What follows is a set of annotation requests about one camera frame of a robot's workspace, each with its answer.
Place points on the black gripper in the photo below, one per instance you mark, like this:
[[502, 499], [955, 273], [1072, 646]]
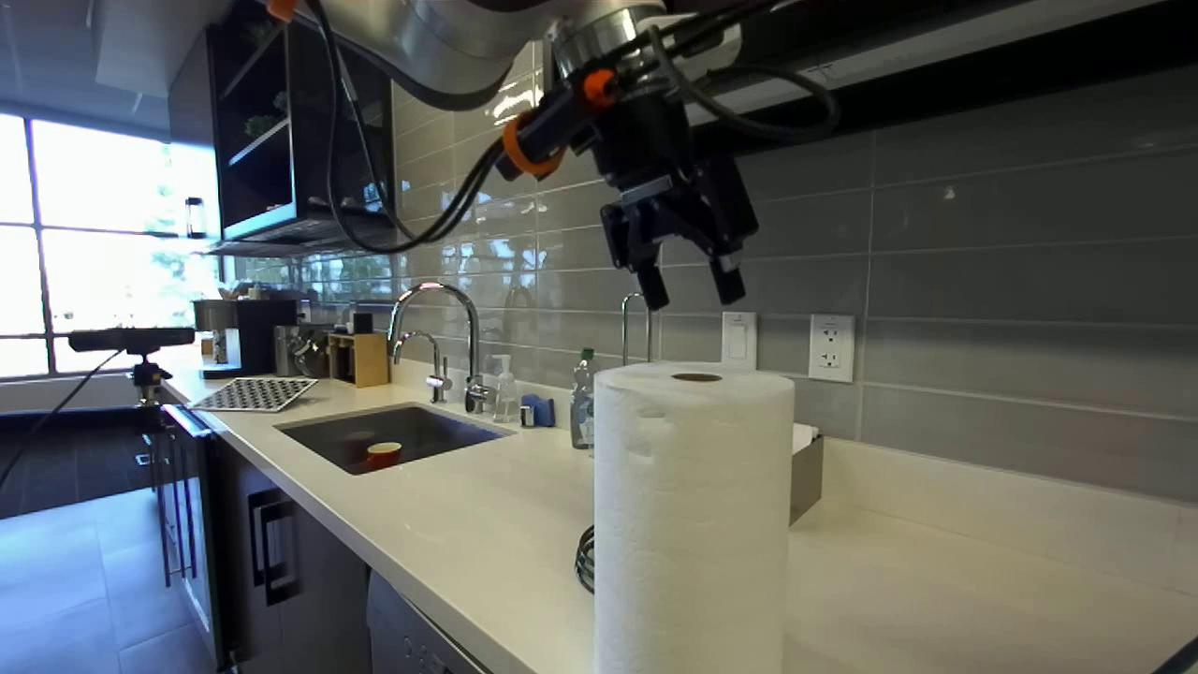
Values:
[[655, 155]]

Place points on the white paper towel roll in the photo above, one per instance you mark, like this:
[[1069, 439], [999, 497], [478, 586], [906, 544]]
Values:
[[694, 526]]

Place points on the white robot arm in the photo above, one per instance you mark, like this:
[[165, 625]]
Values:
[[460, 32]]

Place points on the clear bottle green cap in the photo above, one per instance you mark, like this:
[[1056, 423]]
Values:
[[585, 406]]

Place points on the blue sponge cloth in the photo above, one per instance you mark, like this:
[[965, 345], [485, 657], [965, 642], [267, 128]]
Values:
[[535, 409]]

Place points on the chrome kitchen faucet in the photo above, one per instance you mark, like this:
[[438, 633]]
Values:
[[469, 340]]

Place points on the grey napkin holder box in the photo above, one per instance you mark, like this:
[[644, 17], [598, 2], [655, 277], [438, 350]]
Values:
[[807, 482]]

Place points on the small chrome side sprayer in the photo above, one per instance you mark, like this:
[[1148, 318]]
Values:
[[437, 370]]

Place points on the steel undermount sink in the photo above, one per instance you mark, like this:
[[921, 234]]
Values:
[[425, 431]]

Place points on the wooden box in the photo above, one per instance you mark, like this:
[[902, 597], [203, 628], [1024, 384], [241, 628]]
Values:
[[364, 356]]

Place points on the orange item in sink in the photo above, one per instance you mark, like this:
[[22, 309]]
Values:
[[383, 454]]

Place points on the black coffee machine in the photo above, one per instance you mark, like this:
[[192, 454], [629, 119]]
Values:
[[257, 330]]

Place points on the black open shelf cabinet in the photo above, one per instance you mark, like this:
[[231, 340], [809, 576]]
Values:
[[249, 163]]

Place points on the patterned drying mat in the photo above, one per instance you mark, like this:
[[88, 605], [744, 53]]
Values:
[[257, 395]]

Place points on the dark lower cabinet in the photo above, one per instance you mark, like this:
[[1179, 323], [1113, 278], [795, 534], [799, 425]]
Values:
[[311, 586]]

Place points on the black tripod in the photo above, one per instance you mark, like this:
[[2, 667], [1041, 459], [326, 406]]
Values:
[[152, 399]]

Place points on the bright window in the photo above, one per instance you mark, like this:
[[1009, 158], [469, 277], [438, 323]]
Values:
[[113, 227]]

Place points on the white wall light switch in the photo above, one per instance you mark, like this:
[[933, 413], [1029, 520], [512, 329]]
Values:
[[739, 343]]

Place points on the white wall power outlet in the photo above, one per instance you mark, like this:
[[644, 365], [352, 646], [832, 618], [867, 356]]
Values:
[[832, 345]]

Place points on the wrist mount with orange connectors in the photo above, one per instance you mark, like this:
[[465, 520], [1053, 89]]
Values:
[[527, 144]]

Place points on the dark overhead wall cabinet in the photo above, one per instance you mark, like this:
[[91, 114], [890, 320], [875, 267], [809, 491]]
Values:
[[976, 49]]

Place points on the black camera bar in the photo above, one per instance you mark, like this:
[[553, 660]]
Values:
[[133, 340]]

